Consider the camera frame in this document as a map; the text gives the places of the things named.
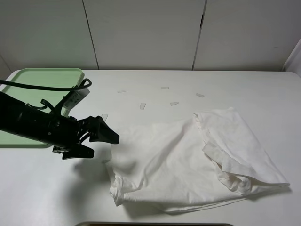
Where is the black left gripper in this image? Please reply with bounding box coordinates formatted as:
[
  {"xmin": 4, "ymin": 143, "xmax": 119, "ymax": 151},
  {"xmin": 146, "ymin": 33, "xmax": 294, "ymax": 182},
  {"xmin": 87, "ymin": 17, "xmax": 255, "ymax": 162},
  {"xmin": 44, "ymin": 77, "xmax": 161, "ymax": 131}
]
[{"xmin": 49, "ymin": 116, "xmax": 119, "ymax": 160}]

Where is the white short sleeve t-shirt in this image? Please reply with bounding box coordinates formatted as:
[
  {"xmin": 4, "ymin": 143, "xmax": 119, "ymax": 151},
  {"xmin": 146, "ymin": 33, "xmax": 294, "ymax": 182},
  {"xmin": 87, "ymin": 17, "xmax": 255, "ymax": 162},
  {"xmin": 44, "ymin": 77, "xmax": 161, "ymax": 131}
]
[{"xmin": 107, "ymin": 108, "xmax": 289, "ymax": 212}]

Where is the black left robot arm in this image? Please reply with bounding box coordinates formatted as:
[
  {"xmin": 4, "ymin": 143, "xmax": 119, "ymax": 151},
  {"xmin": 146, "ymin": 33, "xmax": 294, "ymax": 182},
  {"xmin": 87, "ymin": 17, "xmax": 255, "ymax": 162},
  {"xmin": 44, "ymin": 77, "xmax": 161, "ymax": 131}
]
[{"xmin": 0, "ymin": 91, "xmax": 119, "ymax": 160}]

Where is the light green plastic tray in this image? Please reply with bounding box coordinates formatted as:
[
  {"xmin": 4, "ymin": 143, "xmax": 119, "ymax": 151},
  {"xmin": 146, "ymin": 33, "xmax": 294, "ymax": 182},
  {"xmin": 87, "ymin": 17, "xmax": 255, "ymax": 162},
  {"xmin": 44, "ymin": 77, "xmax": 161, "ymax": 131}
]
[{"xmin": 0, "ymin": 68, "xmax": 84, "ymax": 148}]

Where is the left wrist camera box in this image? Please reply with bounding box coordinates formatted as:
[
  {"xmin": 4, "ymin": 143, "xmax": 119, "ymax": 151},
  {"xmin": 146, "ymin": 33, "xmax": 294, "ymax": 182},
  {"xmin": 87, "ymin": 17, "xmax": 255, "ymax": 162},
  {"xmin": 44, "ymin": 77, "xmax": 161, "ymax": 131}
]
[{"xmin": 55, "ymin": 88, "xmax": 90, "ymax": 117}]

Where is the black left camera cable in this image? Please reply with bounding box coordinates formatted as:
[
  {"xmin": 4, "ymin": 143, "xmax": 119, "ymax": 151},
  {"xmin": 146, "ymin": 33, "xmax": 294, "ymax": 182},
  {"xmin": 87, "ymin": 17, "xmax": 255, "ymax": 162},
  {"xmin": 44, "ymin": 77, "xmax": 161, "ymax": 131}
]
[{"xmin": 0, "ymin": 78, "xmax": 93, "ymax": 92}]

